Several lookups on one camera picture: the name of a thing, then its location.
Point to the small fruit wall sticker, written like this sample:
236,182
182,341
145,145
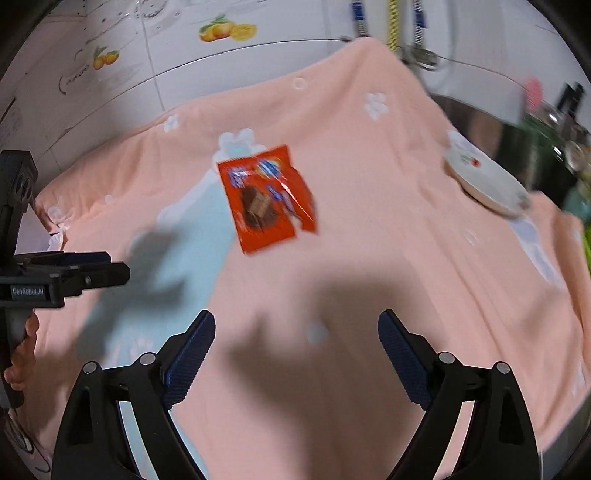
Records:
105,57

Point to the dark green glass jar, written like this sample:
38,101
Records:
549,138

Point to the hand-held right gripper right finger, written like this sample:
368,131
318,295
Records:
406,360

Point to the metal water valve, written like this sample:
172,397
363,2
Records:
420,57

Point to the orange snack wrapper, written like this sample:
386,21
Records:
265,198

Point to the white floral plate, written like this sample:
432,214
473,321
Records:
485,180

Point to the orange fruit wall sticker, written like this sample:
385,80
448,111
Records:
226,30

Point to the black stand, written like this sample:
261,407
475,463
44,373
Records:
572,101

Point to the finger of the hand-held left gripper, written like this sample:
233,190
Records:
99,277

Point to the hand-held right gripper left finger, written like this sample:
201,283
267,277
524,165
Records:
187,360

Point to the peach printed blanket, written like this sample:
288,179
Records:
369,230

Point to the pink plastic item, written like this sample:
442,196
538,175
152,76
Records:
532,94

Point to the person's left hand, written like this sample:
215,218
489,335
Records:
23,355

